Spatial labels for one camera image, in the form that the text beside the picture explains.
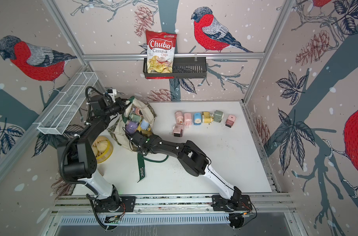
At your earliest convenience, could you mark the black wire wall basket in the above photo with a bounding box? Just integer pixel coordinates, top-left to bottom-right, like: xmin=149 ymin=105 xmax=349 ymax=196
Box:
xmin=143 ymin=57 xmax=207 ymax=79

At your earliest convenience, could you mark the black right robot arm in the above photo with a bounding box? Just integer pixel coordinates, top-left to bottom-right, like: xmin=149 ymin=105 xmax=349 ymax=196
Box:
xmin=125 ymin=131 xmax=251 ymax=212

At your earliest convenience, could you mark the red Chuba cassava chips bag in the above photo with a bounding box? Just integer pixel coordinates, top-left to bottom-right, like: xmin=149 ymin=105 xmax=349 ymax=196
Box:
xmin=144 ymin=30 xmax=177 ymax=79

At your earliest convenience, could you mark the white wire mesh shelf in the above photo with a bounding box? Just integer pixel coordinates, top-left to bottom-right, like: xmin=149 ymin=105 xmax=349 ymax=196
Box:
xmin=37 ymin=72 xmax=98 ymax=135

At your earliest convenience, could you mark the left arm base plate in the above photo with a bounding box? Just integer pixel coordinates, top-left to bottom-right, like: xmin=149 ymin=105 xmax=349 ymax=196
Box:
xmin=95 ymin=196 xmax=136 ymax=213

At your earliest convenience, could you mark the yellow bowl with buns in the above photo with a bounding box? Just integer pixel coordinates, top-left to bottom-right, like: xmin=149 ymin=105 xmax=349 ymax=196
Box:
xmin=92 ymin=136 xmax=113 ymax=164

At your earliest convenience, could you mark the light blue pencil sharpener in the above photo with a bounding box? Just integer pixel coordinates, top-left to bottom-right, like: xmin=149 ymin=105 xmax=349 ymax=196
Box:
xmin=140 ymin=119 xmax=151 ymax=131

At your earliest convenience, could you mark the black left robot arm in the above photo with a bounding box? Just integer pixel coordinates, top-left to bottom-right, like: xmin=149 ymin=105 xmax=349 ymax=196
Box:
xmin=57 ymin=86 xmax=132 ymax=210

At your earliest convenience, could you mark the pink square pencil sharpener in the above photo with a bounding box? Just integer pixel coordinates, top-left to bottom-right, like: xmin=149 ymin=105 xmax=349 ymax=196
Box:
xmin=225 ymin=115 xmax=236 ymax=128

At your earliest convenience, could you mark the pink black-faced pencil sharpener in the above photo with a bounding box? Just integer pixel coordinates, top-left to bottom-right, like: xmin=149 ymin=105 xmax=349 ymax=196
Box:
xmin=173 ymin=124 xmax=185 ymax=137

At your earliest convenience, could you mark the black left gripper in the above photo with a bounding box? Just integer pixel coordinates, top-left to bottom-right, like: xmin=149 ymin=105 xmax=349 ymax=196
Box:
xmin=103 ymin=98 xmax=133 ymax=118

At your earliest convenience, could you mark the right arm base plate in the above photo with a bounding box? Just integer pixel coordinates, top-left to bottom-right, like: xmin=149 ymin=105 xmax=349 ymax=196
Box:
xmin=211 ymin=195 xmax=254 ymax=213

